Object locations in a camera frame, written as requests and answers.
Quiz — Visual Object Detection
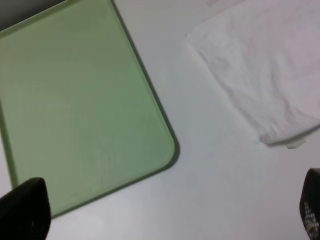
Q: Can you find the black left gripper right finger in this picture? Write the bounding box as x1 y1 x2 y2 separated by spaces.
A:
299 168 320 240

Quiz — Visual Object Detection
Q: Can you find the green plastic tray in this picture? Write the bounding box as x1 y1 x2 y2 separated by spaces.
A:
0 0 180 217

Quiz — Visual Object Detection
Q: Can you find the white short sleeve t-shirt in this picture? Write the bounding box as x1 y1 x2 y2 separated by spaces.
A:
187 0 320 145

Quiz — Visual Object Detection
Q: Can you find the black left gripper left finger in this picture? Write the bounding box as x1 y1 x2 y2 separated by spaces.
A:
0 177 51 240

